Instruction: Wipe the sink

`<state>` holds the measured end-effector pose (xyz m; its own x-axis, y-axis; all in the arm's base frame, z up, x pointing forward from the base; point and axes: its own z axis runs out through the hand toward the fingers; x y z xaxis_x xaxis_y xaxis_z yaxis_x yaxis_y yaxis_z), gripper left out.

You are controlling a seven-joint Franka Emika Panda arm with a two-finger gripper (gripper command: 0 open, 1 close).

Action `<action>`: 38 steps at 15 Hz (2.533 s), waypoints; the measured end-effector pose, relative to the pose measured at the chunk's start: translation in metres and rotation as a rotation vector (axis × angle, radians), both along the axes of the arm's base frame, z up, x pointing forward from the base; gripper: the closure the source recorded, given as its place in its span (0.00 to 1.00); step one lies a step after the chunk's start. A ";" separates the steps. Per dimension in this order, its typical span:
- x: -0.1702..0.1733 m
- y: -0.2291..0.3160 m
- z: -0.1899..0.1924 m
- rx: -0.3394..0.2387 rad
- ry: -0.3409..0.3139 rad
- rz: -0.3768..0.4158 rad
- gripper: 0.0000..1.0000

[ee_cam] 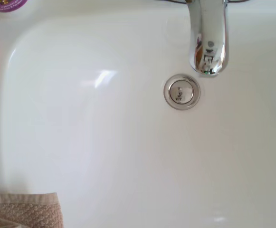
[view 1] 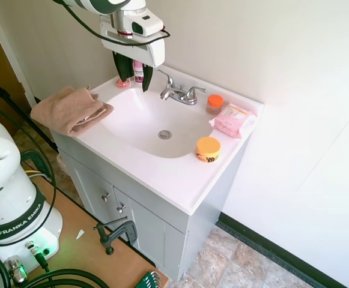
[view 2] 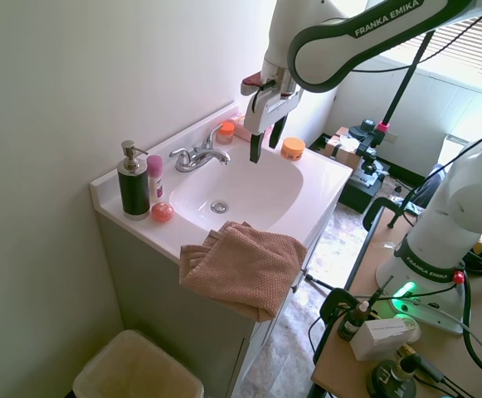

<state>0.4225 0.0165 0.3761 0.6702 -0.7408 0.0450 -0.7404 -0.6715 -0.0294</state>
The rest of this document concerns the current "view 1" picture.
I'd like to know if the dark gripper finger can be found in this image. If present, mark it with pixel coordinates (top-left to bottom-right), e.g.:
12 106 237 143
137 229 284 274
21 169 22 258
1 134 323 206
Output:
141 64 155 93
112 50 134 82

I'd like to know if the black baseboard strip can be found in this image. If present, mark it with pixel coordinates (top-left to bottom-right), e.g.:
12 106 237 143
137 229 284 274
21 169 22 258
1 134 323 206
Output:
216 211 346 288

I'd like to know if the round orange yellow tin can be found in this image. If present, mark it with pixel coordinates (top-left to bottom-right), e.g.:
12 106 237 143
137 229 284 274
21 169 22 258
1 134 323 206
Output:
195 136 222 164

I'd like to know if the chrome two-handle faucet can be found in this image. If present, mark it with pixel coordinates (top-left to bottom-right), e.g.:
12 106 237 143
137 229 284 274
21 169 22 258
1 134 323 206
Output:
157 69 207 106

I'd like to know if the white bottle pink label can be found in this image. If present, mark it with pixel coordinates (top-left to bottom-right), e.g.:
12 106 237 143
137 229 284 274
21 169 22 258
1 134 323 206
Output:
133 59 145 84

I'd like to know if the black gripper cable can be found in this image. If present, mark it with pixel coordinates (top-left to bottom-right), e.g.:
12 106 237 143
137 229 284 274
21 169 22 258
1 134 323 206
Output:
52 0 172 46

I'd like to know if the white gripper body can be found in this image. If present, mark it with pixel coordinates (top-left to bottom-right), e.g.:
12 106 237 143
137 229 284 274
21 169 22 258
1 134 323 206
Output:
101 35 166 68

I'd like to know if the green hex key set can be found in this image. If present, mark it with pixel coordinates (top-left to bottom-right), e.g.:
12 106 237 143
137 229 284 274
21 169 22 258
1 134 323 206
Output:
136 269 163 288

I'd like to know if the grey vanity cabinet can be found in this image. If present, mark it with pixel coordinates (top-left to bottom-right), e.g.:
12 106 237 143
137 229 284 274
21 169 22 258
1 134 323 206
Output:
51 131 250 281

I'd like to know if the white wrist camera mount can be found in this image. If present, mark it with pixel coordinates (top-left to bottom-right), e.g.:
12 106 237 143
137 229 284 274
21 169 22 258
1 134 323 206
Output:
99 8 165 40

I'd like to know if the black base cable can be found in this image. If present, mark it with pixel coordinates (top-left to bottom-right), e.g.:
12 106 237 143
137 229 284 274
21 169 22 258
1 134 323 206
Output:
0 241 103 288

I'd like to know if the thin black cable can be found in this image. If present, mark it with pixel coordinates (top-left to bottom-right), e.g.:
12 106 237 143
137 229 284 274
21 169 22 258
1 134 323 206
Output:
0 97 58 224

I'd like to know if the black C-clamp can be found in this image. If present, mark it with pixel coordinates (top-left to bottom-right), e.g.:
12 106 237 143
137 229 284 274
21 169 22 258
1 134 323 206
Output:
93 215 139 256

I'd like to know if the brown jar orange lid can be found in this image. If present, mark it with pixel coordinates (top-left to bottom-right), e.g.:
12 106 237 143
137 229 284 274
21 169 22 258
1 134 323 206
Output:
205 94 224 116

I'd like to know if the black strap on floor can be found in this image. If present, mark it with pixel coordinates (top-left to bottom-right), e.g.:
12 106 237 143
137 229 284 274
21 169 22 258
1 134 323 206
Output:
0 68 59 151

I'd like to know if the silver cable connector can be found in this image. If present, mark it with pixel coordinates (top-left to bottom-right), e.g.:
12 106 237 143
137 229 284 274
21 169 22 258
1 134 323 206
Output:
4 254 28 286

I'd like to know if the white door frame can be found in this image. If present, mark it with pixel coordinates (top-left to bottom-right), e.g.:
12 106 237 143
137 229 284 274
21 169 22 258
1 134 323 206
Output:
0 0 38 106

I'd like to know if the pink wet wipes pack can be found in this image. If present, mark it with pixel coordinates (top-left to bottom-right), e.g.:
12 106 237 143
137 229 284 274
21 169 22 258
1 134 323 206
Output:
208 102 258 139

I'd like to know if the pink soap dish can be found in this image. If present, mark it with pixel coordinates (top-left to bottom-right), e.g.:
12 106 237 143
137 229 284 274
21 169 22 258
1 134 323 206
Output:
116 76 132 89

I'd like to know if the thick dark green cable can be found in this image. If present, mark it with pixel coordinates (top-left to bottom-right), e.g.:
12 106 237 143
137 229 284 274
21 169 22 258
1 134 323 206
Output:
20 149 56 182

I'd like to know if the tan terry towel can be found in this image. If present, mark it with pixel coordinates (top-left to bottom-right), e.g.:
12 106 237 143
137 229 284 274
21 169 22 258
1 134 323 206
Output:
30 86 115 137

